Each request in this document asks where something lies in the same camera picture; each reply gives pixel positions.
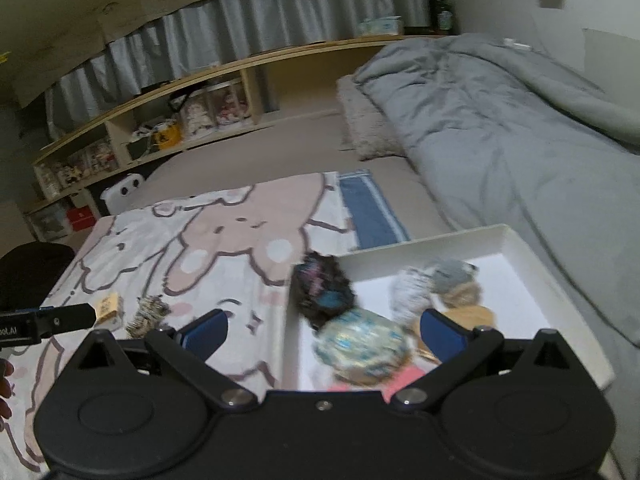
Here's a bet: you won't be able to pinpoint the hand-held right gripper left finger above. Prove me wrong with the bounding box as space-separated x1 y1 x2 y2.
75 309 256 411

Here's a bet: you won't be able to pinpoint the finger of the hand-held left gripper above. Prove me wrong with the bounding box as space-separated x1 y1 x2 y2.
36 302 99 339

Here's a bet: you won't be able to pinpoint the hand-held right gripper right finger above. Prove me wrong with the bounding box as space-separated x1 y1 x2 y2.
390 309 576 411

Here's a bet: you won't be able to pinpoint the yellow gold small box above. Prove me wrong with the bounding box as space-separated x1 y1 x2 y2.
95 294 125 331

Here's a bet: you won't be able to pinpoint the pink crochet toy white pompoms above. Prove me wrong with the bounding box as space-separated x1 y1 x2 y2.
327 365 436 403

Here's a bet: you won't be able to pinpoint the blue floral brocade pouch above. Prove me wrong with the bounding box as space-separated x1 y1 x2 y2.
314 309 413 388

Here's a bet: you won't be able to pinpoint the white box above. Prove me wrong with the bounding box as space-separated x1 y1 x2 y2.
280 223 616 396

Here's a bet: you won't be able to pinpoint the dark scrunchie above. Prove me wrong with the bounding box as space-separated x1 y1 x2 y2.
291 252 357 331

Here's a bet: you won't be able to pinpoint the person's left hand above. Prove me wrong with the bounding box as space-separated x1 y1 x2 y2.
0 359 15 423

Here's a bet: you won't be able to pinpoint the beige fuzzy scrunchie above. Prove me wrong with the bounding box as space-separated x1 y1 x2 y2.
440 282 483 310

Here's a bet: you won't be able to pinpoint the white grey scrunchie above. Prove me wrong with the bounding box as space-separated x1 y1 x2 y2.
390 266 441 326

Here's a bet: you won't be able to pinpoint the dark cushion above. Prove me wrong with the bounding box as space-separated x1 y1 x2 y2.
0 242 76 311

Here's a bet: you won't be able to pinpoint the silver tinsel scrunchie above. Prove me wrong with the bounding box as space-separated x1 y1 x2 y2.
125 296 171 338

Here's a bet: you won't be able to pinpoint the grey fuzzy scrunchie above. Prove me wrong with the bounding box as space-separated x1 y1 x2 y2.
432 257 478 291

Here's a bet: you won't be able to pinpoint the printed blanket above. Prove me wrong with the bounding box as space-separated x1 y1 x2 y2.
0 171 411 473

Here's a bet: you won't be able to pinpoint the clear plastic storage bin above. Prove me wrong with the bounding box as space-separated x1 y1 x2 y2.
27 205 68 241

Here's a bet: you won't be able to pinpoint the red box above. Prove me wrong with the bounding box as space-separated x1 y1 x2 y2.
67 207 97 231

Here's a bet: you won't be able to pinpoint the white appliance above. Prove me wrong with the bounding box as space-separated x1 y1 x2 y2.
100 174 146 218

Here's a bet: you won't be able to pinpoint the row of figurine boxes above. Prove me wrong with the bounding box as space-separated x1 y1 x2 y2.
35 140 121 198

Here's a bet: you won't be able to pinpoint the yellow bag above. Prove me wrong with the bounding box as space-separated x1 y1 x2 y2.
152 125 182 150

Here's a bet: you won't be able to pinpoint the grey duvet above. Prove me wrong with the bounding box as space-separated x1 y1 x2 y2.
352 32 640 346

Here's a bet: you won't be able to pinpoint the grey fuzzy pillow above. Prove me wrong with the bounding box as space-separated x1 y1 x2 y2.
336 75 406 162

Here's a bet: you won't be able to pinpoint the wooden shelf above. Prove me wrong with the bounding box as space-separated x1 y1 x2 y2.
22 34 451 216

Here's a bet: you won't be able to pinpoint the tissue box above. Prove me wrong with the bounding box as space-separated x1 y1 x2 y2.
357 16 405 37

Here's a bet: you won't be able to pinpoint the grey curtain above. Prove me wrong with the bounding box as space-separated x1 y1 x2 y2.
45 0 431 131

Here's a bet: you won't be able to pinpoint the dark bottle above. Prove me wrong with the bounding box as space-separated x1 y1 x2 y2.
435 0 455 31

